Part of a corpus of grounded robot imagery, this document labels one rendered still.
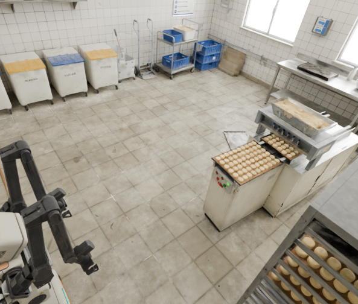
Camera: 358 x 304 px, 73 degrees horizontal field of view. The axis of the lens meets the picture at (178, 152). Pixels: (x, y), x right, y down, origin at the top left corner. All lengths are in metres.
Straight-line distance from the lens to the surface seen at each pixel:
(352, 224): 0.99
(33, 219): 1.09
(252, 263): 2.89
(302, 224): 1.03
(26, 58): 4.95
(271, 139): 2.88
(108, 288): 2.63
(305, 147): 2.66
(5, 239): 1.40
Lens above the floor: 2.46
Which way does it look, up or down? 41 degrees down
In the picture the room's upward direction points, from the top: 7 degrees clockwise
